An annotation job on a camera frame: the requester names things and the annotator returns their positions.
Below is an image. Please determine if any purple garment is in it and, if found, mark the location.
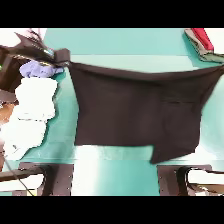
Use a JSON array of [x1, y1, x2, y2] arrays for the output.
[[19, 60, 65, 79]]

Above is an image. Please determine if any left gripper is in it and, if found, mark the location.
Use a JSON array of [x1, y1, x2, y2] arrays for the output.
[[53, 48, 72, 67]]

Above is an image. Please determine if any white garment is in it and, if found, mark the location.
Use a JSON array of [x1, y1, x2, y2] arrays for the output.
[[1, 76, 59, 161]]

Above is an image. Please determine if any red garment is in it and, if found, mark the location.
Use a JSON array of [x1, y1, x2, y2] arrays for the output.
[[191, 28, 215, 52]]

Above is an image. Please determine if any dark brown T-shirt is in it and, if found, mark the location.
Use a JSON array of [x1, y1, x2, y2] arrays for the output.
[[67, 61, 224, 165]]

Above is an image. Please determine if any black cable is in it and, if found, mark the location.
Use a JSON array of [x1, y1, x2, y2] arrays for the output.
[[2, 155, 35, 197]]

